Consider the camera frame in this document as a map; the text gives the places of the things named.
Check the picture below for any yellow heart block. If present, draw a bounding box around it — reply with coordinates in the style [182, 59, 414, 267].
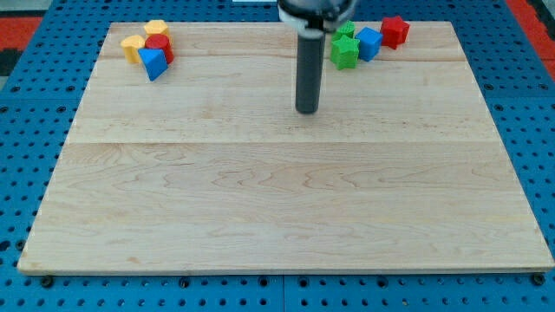
[120, 35, 146, 64]

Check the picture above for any blue cube block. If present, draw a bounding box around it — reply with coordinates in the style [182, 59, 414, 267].
[355, 27, 383, 62]

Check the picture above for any red cylinder block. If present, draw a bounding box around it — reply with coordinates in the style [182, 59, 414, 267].
[145, 34, 174, 64]

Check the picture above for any yellow hexagon block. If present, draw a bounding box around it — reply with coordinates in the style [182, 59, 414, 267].
[143, 19, 171, 38]

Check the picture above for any light wooden board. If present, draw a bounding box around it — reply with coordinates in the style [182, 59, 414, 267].
[18, 22, 554, 276]

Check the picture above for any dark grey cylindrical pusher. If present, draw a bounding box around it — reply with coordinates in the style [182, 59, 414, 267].
[295, 34, 325, 114]

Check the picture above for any green star block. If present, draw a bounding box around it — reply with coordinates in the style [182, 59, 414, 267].
[330, 36, 360, 70]

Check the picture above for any red star block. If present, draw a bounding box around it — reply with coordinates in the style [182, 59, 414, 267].
[380, 16, 410, 49]

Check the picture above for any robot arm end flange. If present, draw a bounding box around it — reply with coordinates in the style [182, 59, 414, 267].
[277, 0, 359, 32]

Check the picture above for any green round block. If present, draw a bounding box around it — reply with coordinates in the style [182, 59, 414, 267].
[331, 20, 356, 42]

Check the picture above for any blue triangle block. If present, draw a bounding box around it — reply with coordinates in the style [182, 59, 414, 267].
[138, 49, 168, 81]

